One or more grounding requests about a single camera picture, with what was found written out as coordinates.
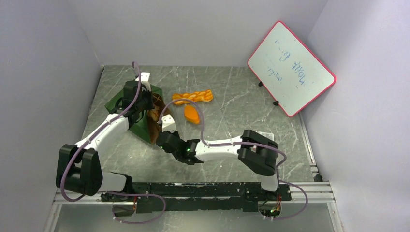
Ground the green paper bag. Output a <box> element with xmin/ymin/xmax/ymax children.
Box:
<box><xmin>105</xmin><ymin>81</ymin><xmax>165</xmax><ymax>144</ymax></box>

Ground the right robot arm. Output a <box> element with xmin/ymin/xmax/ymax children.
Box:
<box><xmin>156</xmin><ymin>130</ymin><xmax>279</xmax><ymax>200</ymax></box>

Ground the aluminium frame rail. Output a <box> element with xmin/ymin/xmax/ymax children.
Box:
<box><xmin>45</xmin><ymin>182</ymin><xmax>343</xmax><ymax>232</ymax></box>

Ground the braided fake bread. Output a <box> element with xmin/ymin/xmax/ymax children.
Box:
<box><xmin>172</xmin><ymin>89</ymin><xmax>214</xmax><ymax>105</ymax></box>

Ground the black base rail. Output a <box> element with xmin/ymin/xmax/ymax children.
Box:
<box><xmin>101</xmin><ymin>182</ymin><xmax>292</xmax><ymax>213</ymax></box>

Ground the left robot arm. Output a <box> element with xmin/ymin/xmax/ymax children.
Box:
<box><xmin>56</xmin><ymin>75</ymin><xmax>154</xmax><ymax>201</ymax></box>

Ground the white printed card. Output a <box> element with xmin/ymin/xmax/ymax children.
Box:
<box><xmin>258</xmin><ymin>131</ymin><xmax>275</xmax><ymax>141</ymax></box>

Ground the red framed whiteboard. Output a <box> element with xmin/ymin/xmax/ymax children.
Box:
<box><xmin>247</xmin><ymin>21</ymin><xmax>337</xmax><ymax>117</ymax></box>

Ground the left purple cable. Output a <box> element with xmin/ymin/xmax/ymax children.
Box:
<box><xmin>59</xmin><ymin>60</ymin><xmax>166</xmax><ymax>225</ymax></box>

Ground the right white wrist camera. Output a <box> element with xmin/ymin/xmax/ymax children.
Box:
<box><xmin>161</xmin><ymin>114</ymin><xmax>177</xmax><ymax>133</ymax></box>

